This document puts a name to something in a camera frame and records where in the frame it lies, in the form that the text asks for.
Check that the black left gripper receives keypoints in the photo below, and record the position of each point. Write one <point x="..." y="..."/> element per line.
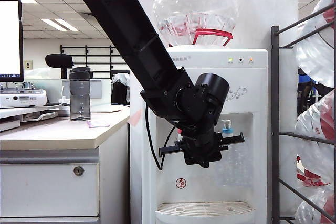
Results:
<point x="204" y="142"/>

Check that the blue cold water tap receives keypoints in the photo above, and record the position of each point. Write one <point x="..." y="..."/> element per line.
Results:
<point x="227" y="130"/>

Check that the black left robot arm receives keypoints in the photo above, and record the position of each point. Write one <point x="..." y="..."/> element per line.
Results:
<point x="126" y="24"/>

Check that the white water dispenser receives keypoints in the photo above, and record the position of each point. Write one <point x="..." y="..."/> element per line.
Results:
<point x="197" y="195"/>

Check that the grey sports water bottle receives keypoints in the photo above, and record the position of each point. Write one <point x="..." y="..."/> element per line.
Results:
<point x="80" y="98"/>

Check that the white drip tray grille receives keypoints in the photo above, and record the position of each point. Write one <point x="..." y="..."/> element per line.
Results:
<point x="204" y="208"/>

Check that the dark metal storage rack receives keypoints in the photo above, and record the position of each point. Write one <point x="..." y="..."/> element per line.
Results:
<point x="274" y="155"/>

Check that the pink tape patch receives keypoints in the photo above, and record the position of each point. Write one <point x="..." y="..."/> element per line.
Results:
<point x="135" y="118"/>

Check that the black office chair back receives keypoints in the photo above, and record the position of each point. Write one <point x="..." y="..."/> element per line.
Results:
<point x="118" y="95"/>

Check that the white draped cloth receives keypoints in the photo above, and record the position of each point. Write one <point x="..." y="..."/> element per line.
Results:
<point x="122" y="78"/>

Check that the white box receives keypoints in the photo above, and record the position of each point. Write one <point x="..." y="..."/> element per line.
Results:
<point x="102" y="103"/>

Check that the round metal drawer lock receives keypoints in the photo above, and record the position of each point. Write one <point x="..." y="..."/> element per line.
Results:
<point x="78" y="171"/>

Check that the white drawer cabinet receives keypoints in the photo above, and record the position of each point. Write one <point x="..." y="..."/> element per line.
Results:
<point x="47" y="190"/>

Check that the black chair headrest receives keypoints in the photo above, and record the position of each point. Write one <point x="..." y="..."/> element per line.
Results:
<point x="59" y="61"/>

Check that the ceiling air vent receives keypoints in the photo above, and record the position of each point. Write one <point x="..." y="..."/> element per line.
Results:
<point x="85" y="13"/>

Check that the white monitor riser shelf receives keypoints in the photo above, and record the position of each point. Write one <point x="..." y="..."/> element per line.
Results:
<point x="26" y="110"/>

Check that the white projector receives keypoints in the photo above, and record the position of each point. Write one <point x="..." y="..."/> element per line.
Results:
<point x="23" y="99"/>

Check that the black framed computer monitor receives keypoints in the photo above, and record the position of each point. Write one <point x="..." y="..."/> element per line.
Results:
<point x="9" y="37"/>

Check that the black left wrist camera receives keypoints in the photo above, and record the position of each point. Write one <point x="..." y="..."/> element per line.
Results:
<point x="202" y="158"/>

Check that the black wall shelf rack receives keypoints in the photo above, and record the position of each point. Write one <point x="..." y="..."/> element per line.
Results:
<point x="86" y="56"/>

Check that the wall outlet plate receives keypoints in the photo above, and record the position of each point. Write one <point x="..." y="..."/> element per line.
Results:
<point x="28" y="65"/>

